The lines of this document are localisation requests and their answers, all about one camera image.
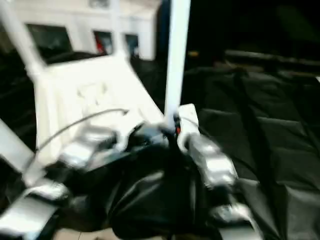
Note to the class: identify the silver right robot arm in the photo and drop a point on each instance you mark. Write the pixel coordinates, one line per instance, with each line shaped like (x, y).
(215, 170)

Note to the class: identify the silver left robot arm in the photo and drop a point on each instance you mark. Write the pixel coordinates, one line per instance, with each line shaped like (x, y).
(75, 155)

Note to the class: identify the red carton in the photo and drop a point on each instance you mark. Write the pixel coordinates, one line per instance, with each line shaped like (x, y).
(102, 44)

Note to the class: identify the black plastic mat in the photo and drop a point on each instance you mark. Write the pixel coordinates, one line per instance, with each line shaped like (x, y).
(270, 140)

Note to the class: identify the white cabinet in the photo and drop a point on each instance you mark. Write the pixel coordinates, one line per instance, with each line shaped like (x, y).
(75, 22)

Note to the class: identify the grey metal bar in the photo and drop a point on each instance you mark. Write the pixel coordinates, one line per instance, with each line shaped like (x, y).
(275, 56)

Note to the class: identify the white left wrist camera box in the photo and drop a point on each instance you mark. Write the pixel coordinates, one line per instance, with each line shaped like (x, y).
(131, 127)

